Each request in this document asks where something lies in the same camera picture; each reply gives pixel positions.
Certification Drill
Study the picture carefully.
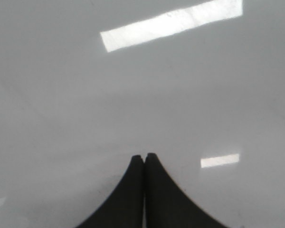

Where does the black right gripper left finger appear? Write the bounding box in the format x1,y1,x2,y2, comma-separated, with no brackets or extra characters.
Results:
78,155,144,228

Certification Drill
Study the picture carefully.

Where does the white whiteboard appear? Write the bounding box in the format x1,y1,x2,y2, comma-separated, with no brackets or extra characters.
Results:
0,0,285,228

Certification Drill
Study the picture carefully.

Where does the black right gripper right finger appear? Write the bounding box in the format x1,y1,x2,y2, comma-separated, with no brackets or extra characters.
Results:
144,153,224,228

